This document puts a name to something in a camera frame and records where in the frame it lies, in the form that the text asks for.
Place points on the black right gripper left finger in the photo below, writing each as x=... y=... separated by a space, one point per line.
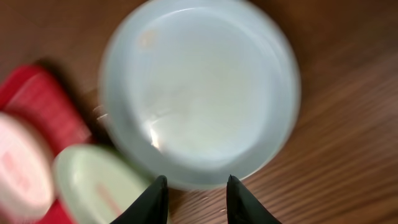
x=151 y=207

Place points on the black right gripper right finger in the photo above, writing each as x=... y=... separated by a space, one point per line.
x=243 y=207

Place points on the pale green plate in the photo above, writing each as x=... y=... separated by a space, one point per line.
x=96 y=185

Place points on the light blue plate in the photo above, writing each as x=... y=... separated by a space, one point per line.
x=200 y=90

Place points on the red plastic tray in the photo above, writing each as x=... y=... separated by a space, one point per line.
x=35 y=95

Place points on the white plate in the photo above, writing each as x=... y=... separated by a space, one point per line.
x=27 y=186

